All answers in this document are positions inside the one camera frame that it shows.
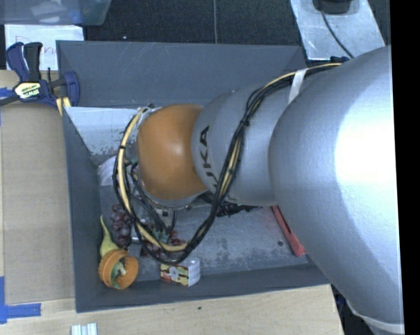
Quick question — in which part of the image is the purple toy grape bunch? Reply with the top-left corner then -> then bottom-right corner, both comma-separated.
109,200 -> 189,268

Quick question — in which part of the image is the red and white small box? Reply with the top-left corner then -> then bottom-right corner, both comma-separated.
159,256 -> 203,289

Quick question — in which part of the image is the yellow toy pear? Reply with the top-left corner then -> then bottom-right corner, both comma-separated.
98,215 -> 118,257

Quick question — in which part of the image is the grey metal bin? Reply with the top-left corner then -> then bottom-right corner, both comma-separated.
55,28 -> 334,314

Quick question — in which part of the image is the orange toy burger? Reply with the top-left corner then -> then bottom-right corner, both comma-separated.
96,248 -> 141,292

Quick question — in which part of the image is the clear plastic cup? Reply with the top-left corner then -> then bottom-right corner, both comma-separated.
97,155 -> 120,187

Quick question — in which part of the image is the red-brown flat block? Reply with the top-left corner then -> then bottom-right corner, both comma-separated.
271,204 -> 307,259

